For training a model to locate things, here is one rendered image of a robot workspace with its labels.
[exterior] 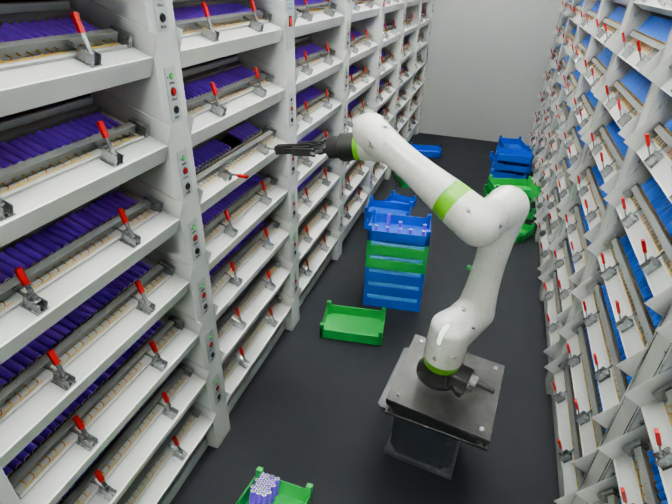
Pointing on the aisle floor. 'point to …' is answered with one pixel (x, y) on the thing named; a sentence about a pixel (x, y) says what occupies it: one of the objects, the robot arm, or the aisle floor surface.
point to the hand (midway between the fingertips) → (285, 149)
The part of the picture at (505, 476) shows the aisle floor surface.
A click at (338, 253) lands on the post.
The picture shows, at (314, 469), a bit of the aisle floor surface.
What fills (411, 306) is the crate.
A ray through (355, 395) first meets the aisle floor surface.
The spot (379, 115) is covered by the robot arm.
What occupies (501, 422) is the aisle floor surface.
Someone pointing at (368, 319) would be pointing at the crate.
